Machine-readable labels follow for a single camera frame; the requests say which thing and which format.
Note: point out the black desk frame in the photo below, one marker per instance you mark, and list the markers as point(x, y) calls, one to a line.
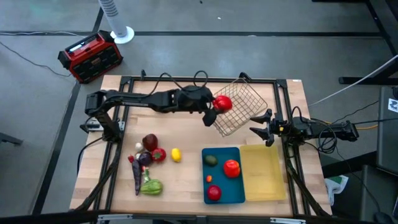
point(348, 80)

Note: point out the yellow plastic tray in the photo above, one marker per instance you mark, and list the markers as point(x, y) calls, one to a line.
point(262, 174)

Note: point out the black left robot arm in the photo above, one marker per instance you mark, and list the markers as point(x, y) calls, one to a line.
point(136, 99)

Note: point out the yellow lemon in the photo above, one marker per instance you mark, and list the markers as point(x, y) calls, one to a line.
point(176, 154)

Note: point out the dark red oval fruit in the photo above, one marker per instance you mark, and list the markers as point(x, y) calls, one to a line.
point(150, 142)

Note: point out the black cabinet with sticker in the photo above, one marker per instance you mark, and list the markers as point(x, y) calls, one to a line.
point(385, 140)

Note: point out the round purple cabbage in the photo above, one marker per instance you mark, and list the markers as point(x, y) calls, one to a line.
point(145, 158)

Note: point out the red black jobsite radio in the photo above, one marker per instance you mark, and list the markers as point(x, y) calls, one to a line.
point(90, 57)

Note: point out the dark green avocado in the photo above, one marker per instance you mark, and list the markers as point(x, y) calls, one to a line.
point(211, 160)

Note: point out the blue plastic tray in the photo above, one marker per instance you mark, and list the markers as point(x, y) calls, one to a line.
point(231, 193)

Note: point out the white green bag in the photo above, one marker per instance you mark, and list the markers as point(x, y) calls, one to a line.
point(337, 183)

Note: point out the red fruit with green top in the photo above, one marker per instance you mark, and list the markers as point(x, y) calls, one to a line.
point(159, 154)

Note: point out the black aluminium table frame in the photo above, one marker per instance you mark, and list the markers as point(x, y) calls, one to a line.
point(143, 79)

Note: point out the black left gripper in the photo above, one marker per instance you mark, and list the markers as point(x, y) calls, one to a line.
point(194, 99)

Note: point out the silver metal bracket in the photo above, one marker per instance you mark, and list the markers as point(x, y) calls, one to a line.
point(287, 221)
point(115, 216)

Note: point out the green ridged squash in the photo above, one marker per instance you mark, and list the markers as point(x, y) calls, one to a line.
point(151, 187)

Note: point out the grey furniture foot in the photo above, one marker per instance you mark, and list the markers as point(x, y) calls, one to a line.
point(11, 139)

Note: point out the white tower fan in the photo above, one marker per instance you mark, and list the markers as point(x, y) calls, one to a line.
point(116, 21)

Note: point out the red bell pepper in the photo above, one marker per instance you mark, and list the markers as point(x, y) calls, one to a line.
point(222, 103)

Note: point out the small orange pepper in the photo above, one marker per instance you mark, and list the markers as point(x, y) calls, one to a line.
point(209, 178)

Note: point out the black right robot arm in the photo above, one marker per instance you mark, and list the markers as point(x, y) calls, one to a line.
point(339, 130)

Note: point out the white garlic bulb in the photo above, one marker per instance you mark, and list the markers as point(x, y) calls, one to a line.
point(139, 147)

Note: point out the purple eggplant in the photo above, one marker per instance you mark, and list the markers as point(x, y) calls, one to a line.
point(136, 177)

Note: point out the orange red tomato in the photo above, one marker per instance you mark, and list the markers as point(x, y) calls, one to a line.
point(231, 168)

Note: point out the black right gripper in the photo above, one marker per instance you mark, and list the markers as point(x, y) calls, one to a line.
point(276, 127)

